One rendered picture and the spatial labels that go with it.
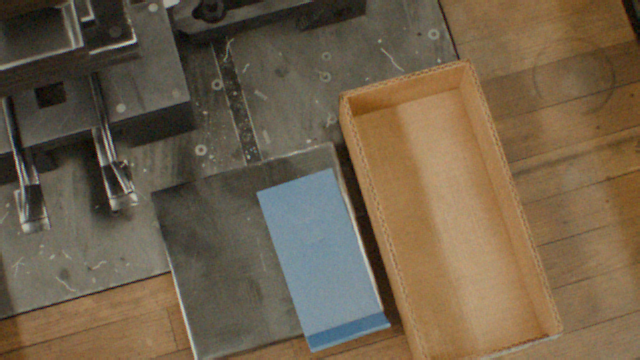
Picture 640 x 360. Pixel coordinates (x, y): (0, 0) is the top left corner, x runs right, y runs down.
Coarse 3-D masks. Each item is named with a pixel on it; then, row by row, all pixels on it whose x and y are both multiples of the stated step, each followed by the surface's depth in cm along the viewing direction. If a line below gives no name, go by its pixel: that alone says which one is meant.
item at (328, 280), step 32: (288, 192) 110; (320, 192) 110; (288, 224) 109; (288, 256) 109; (320, 256) 109; (352, 256) 109; (320, 288) 108; (352, 288) 108; (320, 320) 107; (352, 320) 107; (384, 320) 105
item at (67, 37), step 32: (96, 0) 91; (128, 0) 95; (0, 32) 86; (32, 32) 86; (64, 32) 86; (96, 32) 91; (128, 32) 91; (0, 64) 86; (32, 64) 86; (64, 64) 88; (96, 64) 92; (0, 96) 93
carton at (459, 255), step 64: (448, 64) 108; (384, 128) 114; (448, 128) 114; (384, 192) 112; (448, 192) 112; (512, 192) 105; (384, 256) 108; (448, 256) 111; (512, 256) 111; (448, 320) 109; (512, 320) 109
